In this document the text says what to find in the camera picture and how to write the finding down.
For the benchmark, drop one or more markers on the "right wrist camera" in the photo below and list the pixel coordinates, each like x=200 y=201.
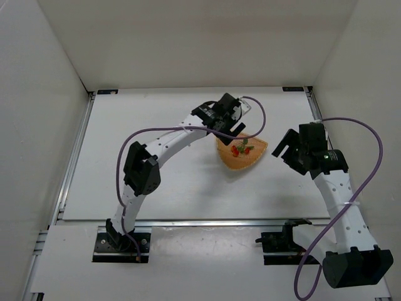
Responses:
x=312 y=137

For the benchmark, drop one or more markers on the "woven bamboo fruit basket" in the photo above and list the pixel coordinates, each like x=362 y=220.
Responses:
x=242 y=161

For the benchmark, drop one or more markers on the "black corner bracket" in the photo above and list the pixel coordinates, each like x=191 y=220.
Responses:
x=107 y=92
x=293 y=89

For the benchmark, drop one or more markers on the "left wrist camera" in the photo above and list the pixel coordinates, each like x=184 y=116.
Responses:
x=244 y=107

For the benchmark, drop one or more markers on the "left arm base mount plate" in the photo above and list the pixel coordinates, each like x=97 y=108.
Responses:
x=105 y=251

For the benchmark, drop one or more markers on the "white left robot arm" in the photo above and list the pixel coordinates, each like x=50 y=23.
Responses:
x=138 y=174

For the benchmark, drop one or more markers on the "fake cherry bunch with leaves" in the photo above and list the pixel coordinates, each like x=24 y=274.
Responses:
x=241 y=147

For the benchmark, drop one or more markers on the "right aluminium frame rail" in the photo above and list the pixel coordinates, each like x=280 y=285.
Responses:
x=313 y=103

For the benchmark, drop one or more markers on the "aluminium frame rail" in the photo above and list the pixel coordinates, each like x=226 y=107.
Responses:
x=148 y=223
x=58 y=202
x=313 y=103

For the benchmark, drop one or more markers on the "front aluminium frame rail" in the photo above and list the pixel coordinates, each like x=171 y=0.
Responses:
x=148 y=223

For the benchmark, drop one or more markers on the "black left corner bracket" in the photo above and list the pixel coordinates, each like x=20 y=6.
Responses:
x=107 y=92

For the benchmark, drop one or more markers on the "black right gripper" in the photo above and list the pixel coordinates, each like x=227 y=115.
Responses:
x=292 y=150

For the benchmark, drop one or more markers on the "black right corner bracket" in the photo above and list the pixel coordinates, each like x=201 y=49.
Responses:
x=293 y=89

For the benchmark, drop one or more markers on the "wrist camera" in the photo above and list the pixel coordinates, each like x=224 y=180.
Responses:
x=244 y=107
x=312 y=137

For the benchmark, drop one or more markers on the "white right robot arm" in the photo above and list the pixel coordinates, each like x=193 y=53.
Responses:
x=353 y=258

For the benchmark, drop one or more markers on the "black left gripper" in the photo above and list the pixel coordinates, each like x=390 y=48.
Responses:
x=229 y=116

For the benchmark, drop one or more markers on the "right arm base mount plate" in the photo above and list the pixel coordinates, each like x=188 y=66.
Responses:
x=279 y=247

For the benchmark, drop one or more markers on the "left aluminium frame rail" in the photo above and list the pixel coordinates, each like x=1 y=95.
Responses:
x=58 y=202

